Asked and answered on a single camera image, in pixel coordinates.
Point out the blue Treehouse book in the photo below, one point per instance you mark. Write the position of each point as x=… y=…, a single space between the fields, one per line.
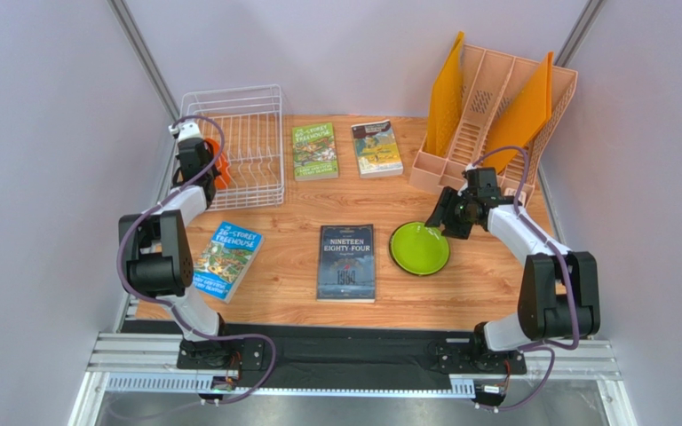
x=223 y=264

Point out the orange divider board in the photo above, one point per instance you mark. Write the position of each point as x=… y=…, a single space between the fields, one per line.
x=529 y=109
x=446 y=101

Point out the black base mat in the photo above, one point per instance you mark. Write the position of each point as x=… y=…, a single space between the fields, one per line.
x=332 y=358

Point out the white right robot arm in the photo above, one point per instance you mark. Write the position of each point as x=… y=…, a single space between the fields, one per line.
x=559 y=293

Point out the white wire dish rack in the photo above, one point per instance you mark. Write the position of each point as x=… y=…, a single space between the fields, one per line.
x=253 y=158

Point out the green Treehouse book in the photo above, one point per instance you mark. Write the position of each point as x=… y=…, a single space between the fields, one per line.
x=314 y=152

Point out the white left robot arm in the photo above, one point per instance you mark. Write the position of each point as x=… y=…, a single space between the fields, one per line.
x=156 y=264

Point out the lime green plate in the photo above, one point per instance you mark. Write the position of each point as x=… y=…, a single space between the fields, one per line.
x=418 y=249

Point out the aluminium mounting rail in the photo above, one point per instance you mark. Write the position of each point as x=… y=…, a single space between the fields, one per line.
x=137 y=362

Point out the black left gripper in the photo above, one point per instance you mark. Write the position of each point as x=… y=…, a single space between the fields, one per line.
x=211 y=160

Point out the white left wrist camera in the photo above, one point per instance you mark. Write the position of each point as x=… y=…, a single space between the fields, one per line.
x=184 y=131

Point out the orange plate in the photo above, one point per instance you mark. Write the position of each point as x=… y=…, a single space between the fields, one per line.
x=223 y=180

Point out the beige paperback book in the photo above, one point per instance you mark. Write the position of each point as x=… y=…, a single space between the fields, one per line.
x=376 y=150

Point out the right orange divider board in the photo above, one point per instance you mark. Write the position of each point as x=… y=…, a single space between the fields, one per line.
x=529 y=109

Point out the pink plastic file organizer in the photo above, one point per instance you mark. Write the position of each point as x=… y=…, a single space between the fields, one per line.
x=492 y=80

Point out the left orange divider board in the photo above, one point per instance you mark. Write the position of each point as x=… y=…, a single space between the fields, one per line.
x=446 y=101

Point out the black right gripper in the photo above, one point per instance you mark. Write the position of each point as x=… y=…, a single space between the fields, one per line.
x=453 y=209

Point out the Nineteen Eighty-Four book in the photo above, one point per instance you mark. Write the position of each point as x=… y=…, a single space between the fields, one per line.
x=346 y=264

